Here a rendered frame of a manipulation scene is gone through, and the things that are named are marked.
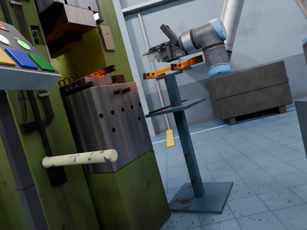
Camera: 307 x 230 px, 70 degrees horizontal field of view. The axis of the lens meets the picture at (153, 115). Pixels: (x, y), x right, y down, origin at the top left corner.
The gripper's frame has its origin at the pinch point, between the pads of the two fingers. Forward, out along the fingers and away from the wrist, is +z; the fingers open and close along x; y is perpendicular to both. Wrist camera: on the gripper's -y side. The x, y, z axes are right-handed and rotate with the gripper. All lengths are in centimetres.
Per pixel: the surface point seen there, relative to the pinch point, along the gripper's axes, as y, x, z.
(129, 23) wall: -146, 312, 215
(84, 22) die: -28.4, -1.3, 32.9
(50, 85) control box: 6.7, -40.9, 20.9
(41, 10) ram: -37, -17, 44
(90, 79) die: 3.1, -8.8, 33.0
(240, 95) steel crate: 54, 293, 25
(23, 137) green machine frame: 24, -43, 47
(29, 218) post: 50, -60, 25
